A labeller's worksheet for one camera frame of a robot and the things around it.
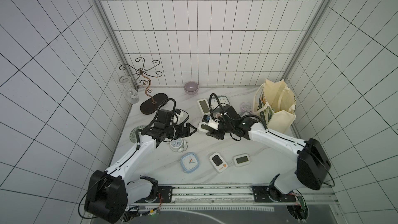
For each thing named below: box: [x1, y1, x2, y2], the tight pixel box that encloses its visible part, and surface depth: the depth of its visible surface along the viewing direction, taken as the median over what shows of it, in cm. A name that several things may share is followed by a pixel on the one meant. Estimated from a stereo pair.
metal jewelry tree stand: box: [119, 57, 169, 115], surface depth 92 cm
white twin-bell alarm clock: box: [169, 138, 189, 153], surface depth 87 cm
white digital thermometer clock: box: [232, 153, 251, 167], surface depth 83 cm
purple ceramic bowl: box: [183, 81, 199, 95], surface depth 116 cm
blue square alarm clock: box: [180, 151, 201, 174], surface depth 82 cm
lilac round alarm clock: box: [239, 101, 253, 115], surface depth 106 cm
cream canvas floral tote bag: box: [252, 79, 297, 135], surface depth 83 cm
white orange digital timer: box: [209, 151, 229, 173], surface depth 81 cm
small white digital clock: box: [197, 121, 217, 133], surface depth 72 cm
